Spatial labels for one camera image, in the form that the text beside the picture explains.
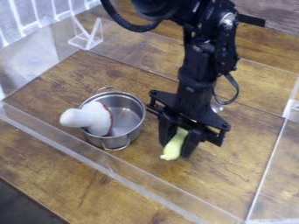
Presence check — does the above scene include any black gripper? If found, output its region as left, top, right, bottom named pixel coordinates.
left=148, top=89, right=229, bottom=158

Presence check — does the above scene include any clear acrylic enclosure wall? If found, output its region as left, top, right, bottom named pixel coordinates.
left=0, top=8, right=299, bottom=224

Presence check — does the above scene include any small stainless steel pot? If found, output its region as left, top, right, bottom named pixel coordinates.
left=80, top=87, right=145, bottom=151

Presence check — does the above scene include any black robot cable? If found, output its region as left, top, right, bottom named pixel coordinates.
left=99, top=0, right=240, bottom=107

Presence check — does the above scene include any black strip on table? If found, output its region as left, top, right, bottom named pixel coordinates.
left=237, top=14, right=267, bottom=27

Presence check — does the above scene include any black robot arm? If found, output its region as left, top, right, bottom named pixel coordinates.
left=131, top=0, right=239, bottom=158

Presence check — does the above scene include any white toy mushroom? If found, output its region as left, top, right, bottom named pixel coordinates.
left=60, top=101, right=112, bottom=137

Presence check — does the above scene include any green handled metal spoon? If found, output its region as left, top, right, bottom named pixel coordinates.
left=160, top=108, right=225, bottom=161

